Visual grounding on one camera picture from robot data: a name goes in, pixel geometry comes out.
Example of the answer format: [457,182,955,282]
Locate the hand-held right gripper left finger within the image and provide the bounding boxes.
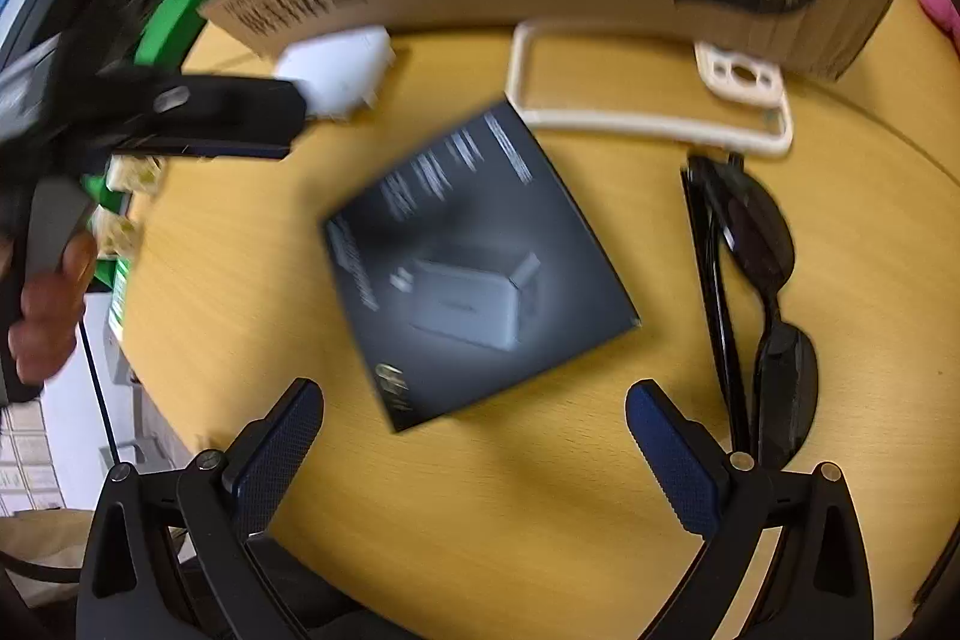
[77,377,325,640]

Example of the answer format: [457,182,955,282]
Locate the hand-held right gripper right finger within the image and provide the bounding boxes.
[625,379,875,640]

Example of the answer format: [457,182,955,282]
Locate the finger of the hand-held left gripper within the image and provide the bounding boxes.
[142,74,310,145]
[112,137,295,161]

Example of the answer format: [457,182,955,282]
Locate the white folding phone stand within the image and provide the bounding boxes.
[276,26,396,125]

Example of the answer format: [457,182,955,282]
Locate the black sunglasses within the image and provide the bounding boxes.
[679,154,820,472]

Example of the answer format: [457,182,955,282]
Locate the black charger package box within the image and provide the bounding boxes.
[322,98,642,435]

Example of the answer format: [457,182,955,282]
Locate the beige clear phone case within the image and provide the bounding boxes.
[504,19,794,161]

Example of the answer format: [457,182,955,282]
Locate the person's left hand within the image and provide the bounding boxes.
[7,231,100,386]

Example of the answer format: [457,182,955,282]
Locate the green cloth covered table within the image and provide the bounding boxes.
[79,0,308,214]

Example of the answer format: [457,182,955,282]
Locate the green white carton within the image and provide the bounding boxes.
[109,257,136,341]

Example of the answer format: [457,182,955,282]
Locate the pink plush toy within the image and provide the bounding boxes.
[916,0,960,41]

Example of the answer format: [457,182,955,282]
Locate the black cable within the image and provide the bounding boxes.
[79,310,121,465]

